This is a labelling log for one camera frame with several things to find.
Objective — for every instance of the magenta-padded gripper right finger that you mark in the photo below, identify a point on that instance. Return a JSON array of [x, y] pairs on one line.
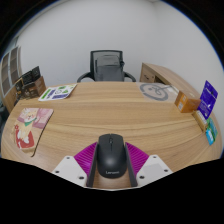
[[140, 161]]

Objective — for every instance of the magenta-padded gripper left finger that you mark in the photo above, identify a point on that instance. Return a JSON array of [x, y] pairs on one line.
[[83, 161]]

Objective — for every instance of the black computer mouse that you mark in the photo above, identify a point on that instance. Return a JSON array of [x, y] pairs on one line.
[[111, 156]]

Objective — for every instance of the cartoon print mouse pad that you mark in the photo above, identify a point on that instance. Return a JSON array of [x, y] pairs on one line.
[[30, 128]]

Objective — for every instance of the round grey logo sheet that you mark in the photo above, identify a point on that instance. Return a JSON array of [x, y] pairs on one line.
[[155, 91]]

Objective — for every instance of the white sticker sheet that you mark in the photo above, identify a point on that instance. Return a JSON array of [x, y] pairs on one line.
[[57, 92]]

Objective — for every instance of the orange cardboard box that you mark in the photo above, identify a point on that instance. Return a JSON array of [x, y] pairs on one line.
[[187, 101]]

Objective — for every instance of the green teal small box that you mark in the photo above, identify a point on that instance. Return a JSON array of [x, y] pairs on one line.
[[211, 131]]

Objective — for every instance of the wide brown cardboard box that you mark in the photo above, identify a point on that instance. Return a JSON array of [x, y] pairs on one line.
[[33, 90]]

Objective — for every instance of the wooden side desk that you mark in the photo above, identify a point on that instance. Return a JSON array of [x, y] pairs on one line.
[[163, 73]]

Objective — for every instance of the purple card package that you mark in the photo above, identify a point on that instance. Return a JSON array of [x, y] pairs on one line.
[[208, 98]]

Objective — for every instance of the tall brown cardboard box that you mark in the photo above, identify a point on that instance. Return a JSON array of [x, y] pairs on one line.
[[18, 91]]

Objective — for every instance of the grey backpack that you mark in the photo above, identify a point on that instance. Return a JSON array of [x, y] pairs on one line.
[[108, 68]]

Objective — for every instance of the black printed box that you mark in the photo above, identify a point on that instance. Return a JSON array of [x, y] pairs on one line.
[[30, 75]]

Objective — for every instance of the black mesh office chair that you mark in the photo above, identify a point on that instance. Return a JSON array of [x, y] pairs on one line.
[[106, 52]]

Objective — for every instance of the wooden shelf cabinet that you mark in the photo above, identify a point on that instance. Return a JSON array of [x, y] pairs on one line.
[[8, 70]]

